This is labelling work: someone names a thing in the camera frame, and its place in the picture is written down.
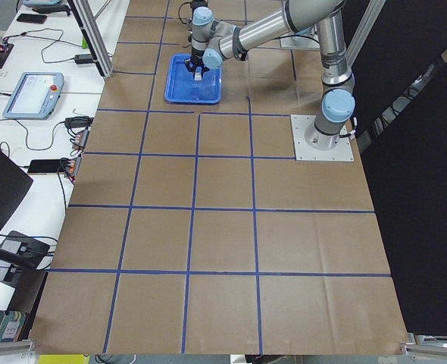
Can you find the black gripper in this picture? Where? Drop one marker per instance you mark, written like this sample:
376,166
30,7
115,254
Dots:
195,61

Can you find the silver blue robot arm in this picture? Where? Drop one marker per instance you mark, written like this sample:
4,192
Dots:
215,41

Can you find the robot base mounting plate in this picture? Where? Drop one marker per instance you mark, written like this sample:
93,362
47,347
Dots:
312,146

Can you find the blue plastic tray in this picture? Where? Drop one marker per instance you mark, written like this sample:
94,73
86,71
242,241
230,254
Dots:
182,88

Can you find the black power adapter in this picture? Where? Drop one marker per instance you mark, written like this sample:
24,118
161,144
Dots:
83,59

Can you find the teach pendant tablet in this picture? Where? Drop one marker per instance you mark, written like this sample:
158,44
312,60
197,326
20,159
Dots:
35,96

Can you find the black smartphone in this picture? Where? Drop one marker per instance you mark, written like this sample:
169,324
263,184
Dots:
44,166

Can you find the aluminium frame post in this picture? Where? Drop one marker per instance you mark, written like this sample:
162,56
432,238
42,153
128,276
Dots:
91,34

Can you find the usb hub with cables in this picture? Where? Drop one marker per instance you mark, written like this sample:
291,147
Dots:
70,166

